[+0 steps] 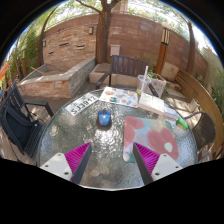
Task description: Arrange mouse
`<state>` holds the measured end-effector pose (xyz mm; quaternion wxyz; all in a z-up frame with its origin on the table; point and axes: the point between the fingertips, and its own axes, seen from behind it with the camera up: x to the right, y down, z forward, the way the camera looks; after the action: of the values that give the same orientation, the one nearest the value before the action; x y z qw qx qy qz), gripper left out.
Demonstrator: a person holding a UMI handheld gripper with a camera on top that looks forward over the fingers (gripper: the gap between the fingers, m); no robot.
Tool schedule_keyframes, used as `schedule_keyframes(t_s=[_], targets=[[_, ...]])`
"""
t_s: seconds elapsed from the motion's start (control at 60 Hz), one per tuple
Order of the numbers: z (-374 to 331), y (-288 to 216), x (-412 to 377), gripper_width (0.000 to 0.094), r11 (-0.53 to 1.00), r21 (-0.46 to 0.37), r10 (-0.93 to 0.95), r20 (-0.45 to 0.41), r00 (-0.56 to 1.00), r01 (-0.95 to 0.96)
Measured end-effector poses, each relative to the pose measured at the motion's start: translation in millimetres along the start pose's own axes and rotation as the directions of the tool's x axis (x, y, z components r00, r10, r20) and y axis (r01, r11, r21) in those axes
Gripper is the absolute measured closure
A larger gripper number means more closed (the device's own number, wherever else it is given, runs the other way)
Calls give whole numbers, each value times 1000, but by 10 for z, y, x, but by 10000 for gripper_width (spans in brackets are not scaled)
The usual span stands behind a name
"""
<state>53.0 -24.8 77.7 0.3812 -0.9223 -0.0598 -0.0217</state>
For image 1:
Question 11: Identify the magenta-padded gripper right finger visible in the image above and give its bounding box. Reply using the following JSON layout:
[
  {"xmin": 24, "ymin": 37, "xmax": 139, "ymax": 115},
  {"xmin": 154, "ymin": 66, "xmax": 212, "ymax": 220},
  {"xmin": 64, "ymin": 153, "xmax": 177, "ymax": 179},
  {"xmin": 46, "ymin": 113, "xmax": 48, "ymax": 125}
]
[{"xmin": 133, "ymin": 142, "xmax": 184, "ymax": 186}]

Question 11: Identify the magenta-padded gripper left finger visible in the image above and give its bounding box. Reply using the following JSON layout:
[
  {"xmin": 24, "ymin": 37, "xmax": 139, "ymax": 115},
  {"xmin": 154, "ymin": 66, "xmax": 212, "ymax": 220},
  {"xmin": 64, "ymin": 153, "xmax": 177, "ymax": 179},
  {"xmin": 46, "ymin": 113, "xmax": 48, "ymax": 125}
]
[{"xmin": 39, "ymin": 142, "xmax": 93, "ymax": 185}]

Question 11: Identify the blue and black computer mouse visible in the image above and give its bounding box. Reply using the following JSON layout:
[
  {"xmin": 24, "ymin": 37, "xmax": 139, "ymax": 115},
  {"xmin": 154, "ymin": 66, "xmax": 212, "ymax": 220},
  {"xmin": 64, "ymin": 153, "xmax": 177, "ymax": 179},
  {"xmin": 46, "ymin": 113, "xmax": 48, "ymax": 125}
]
[{"xmin": 96, "ymin": 109, "xmax": 113, "ymax": 128}]

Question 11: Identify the small green packet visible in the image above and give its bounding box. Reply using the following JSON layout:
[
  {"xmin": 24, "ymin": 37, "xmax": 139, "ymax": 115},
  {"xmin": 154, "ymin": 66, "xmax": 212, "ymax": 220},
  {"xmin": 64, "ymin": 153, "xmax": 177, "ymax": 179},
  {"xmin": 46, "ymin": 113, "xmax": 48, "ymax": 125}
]
[{"xmin": 176, "ymin": 116, "xmax": 190, "ymax": 130}]

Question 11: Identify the small white blue card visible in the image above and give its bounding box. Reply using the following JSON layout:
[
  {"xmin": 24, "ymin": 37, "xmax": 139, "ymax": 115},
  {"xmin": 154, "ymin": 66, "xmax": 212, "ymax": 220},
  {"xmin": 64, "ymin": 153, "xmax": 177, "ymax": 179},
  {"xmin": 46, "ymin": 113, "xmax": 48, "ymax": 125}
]
[{"xmin": 163, "ymin": 106, "xmax": 181, "ymax": 122}]

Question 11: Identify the dark metal mesh chair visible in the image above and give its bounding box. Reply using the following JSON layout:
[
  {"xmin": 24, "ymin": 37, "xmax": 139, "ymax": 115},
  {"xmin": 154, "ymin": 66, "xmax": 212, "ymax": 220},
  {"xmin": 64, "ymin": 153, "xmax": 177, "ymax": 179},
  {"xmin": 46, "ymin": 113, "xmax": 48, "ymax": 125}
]
[{"xmin": 183, "ymin": 110, "xmax": 218, "ymax": 162}]

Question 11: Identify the black slatted armchair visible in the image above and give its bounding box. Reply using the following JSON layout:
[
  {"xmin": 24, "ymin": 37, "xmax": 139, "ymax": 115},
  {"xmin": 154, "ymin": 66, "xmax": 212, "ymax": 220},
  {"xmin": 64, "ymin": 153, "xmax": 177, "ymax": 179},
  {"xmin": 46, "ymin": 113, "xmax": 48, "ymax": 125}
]
[{"xmin": 0, "ymin": 83, "xmax": 54, "ymax": 158}]

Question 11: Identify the white open book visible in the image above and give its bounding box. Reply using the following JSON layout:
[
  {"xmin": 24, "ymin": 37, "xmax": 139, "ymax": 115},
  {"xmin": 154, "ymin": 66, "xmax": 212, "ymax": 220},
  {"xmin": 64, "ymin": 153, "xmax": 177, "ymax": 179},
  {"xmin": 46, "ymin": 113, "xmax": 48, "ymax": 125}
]
[{"xmin": 137, "ymin": 92, "xmax": 166, "ymax": 116}]

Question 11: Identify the white license plate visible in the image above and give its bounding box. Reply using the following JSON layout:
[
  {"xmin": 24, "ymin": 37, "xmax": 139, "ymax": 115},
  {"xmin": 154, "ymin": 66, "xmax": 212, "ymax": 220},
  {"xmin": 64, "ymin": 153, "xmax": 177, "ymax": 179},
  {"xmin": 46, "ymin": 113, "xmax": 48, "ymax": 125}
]
[{"xmin": 65, "ymin": 93, "xmax": 100, "ymax": 117}]

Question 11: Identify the curved wooden bench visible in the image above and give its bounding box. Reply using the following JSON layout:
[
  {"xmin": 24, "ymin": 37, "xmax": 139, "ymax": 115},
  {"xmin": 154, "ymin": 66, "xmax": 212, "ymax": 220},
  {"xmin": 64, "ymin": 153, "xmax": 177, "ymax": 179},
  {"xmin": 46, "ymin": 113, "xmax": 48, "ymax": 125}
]
[{"xmin": 174, "ymin": 68, "xmax": 224, "ymax": 158}]

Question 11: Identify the clear plastic cup with straw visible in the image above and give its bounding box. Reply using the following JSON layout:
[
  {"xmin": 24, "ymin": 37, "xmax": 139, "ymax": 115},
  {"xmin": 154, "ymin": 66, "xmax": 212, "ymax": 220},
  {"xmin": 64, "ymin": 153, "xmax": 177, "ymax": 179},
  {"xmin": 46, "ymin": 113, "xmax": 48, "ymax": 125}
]
[{"xmin": 136, "ymin": 65, "xmax": 153, "ymax": 98}]

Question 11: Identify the stone raised garden bed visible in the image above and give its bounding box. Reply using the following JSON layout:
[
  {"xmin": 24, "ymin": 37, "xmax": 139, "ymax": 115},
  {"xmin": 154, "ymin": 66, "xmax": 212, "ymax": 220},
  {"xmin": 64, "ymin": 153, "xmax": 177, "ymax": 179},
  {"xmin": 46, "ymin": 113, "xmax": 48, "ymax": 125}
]
[{"xmin": 18, "ymin": 58, "xmax": 97, "ymax": 99}]

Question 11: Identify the dark wooden slatted chair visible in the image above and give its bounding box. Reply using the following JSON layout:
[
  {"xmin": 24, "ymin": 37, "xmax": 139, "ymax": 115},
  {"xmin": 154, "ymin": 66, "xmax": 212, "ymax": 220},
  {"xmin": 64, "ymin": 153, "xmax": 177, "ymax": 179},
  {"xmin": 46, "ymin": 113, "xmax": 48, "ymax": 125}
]
[{"xmin": 95, "ymin": 54, "xmax": 149, "ymax": 90}]

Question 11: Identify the slender straight tree trunk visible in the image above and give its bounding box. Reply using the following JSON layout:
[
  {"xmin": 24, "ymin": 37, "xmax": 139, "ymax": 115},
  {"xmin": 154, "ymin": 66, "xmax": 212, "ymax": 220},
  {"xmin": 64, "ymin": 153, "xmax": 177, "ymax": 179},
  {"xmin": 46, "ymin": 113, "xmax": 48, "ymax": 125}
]
[{"xmin": 184, "ymin": 19, "xmax": 198, "ymax": 76}]

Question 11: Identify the thin leaning tree trunk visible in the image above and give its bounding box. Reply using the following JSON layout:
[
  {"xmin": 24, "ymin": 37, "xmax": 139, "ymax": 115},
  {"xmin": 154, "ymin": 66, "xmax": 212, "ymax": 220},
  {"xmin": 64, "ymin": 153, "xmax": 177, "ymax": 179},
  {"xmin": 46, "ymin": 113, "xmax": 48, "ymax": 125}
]
[{"xmin": 35, "ymin": 6, "xmax": 59, "ymax": 68}]

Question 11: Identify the thick forked tree trunk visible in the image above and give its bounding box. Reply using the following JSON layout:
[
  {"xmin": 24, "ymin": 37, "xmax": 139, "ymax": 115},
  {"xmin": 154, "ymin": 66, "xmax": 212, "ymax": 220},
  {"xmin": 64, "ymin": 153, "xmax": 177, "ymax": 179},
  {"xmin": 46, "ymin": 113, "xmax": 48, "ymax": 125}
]
[{"xmin": 74, "ymin": 0, "xmax": 121, "ymax": 65}]

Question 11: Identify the wooden garden lamp post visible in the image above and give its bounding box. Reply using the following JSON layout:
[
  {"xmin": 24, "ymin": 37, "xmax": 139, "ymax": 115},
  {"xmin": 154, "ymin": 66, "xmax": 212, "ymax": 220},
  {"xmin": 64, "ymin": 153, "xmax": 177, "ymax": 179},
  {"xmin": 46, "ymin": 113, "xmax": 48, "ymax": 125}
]
[{"xmin": 153, "ymin": 22, "xmax": 172, "ymax": 76}]

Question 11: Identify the grey wall utility box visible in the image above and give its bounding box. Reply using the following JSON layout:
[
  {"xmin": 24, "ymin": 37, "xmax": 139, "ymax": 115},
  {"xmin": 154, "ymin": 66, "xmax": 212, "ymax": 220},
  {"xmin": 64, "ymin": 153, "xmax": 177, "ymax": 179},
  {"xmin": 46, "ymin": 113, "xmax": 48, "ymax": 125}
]
[{"xmin": 109, "ymin": 44, "xmax": 122, "ymax": 57}]

